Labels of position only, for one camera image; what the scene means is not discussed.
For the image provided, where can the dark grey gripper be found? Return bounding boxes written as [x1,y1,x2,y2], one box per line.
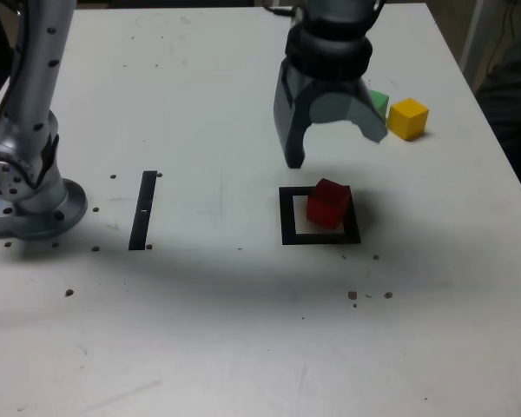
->
[273,60,390,169]

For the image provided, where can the green cube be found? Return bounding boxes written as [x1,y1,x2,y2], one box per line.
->
[368,89,391,122]

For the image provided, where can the red cube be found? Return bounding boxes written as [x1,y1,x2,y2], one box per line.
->
[306,177,352,229]

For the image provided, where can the yellow cube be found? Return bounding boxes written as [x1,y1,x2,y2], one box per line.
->
[386,97,430,142]

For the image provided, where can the black tape square outline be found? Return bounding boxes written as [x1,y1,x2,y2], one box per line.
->
[278,185,362,246]

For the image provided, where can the black tape strip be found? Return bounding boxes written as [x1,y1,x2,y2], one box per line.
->
[128,170,158,252]

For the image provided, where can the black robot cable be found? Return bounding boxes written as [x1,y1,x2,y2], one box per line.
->
[262,3,294,18]

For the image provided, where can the white post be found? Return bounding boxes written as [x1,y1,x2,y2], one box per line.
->
[459,0,496,88]

